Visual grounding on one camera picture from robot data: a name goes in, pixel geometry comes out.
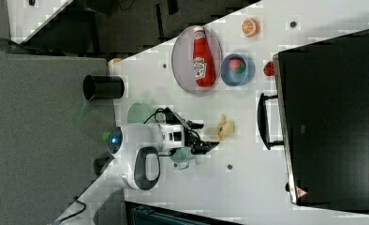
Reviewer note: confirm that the green measuring cup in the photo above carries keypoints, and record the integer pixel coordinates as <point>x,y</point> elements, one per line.
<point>182,158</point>

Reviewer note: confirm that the blue frame rail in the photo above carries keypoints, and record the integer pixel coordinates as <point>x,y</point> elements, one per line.
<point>142,214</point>

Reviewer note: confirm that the black toaster oven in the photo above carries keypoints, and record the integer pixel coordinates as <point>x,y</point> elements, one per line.
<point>323,100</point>

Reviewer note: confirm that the red strawberry toy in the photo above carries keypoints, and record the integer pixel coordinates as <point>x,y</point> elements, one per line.
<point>269,69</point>

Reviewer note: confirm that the pink strawberry toy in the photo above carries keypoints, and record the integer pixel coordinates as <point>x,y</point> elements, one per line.
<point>237,65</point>

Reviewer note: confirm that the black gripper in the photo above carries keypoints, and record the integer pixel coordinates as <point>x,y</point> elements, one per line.
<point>197,145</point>

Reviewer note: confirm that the lilac round plate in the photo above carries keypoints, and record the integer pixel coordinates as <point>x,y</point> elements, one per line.
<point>181,60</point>

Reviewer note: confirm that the blue bowl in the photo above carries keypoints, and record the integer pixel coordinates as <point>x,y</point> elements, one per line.
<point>232,79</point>

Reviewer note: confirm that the orange slice toy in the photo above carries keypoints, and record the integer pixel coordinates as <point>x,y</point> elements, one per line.
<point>251,28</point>

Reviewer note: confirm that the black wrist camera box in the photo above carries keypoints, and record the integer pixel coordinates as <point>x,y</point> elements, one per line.
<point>173,118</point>

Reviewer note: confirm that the black cylindrical cup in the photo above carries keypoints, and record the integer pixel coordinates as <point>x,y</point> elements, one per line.
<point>102,87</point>

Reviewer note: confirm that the red ketchup bottle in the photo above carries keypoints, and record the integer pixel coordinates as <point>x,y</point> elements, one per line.
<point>203,63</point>

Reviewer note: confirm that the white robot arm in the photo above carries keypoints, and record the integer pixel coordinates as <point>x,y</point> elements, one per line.
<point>136,149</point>

